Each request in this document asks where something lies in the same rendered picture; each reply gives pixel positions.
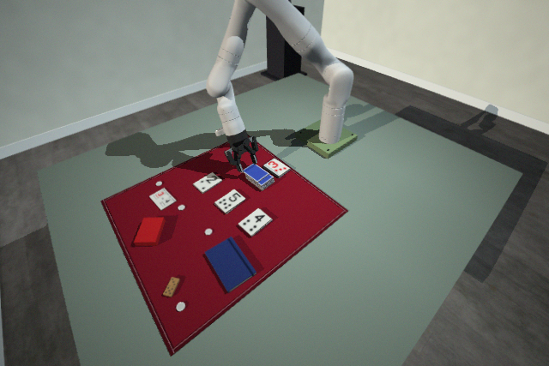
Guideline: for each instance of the blue card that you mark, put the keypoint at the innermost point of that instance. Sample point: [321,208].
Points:
[265,180]

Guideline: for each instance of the red rectangular tile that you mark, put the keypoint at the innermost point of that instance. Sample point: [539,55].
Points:
[149,232]

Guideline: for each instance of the dark red fabric mat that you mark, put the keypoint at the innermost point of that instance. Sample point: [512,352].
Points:
[154,314]

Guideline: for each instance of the dark red cloth mat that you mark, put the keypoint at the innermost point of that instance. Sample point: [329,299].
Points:
[297,210]

